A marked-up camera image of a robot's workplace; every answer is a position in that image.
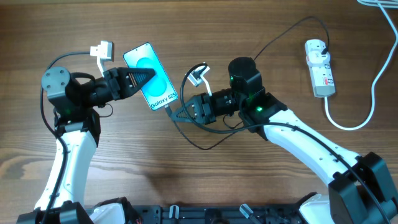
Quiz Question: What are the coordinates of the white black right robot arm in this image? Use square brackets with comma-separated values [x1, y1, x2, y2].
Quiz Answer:
[171, 57, 397, 223]

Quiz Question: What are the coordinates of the black USB charging cable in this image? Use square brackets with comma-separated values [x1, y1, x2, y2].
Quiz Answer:
[164, 16, 331, 151]

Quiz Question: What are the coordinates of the Galaxy S25 smartphone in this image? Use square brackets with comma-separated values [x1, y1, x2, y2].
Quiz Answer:
[123, 42, 178, 111]

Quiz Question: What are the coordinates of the white USB wall charger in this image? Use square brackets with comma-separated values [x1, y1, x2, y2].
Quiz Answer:
[306, 50, 330, 67]

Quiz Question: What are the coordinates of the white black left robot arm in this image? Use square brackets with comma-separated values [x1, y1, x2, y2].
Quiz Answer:
[17, 67, 155, 223]

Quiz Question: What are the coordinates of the white power strip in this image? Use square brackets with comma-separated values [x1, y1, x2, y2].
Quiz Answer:
[305, 39, 335, 98]

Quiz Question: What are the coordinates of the white power strip cord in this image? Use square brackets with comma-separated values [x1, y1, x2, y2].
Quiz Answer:
[324, 0, 398, 131]

